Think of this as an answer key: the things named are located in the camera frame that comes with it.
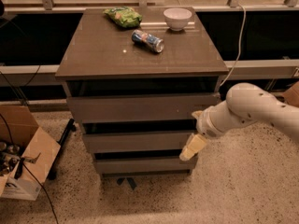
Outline black stand leg left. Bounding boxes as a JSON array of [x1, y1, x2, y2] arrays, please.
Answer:
[[48, 119, 77, 180]]

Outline cardboard box on right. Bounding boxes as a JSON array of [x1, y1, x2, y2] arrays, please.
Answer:
[[282, 81, 299, 107]]

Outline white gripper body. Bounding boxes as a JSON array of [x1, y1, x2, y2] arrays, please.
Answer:
[[192, 107, 223, 139]]

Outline white bowl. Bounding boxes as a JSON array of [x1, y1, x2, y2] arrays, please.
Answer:
[[164, 7, 192, 31]]

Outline drawer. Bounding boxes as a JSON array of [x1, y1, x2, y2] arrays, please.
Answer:
[[82, 131, 192, 153], [67, 93, 221, 123], [93, 157, 198, 175]]

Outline white cable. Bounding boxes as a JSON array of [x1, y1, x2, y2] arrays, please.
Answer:
[[219, 4, 247, 88]]

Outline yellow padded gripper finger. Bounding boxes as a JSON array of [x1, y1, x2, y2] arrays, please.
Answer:
[[179, 133, 207, 161]]

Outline metal parts in box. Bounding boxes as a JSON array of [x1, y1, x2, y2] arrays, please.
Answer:
[[0, 141, 21, 176]]

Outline dark brown drawer cabinet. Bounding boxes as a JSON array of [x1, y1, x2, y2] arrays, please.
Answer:
[[56, 7, 228, 177]]

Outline blue soda can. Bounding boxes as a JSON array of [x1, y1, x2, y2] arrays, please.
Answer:
[[131, 30, 164, 53]]

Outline cardboard box on left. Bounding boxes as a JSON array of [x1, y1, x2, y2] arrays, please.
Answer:
[[0, 105, 60, 201]]

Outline black cable on floor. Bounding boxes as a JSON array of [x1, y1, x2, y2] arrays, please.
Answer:
[[0, 112, 61, 224]]

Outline cardboard box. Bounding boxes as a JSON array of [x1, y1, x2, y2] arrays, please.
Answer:
[[0, 105, 60, 201], [282, 81, 299, 107]]

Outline green snack bag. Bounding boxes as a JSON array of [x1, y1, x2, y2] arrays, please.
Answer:
[[104, 7, 142, 28]]

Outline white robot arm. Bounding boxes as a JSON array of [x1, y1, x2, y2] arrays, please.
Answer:
[[179, 83, 299, 161]]

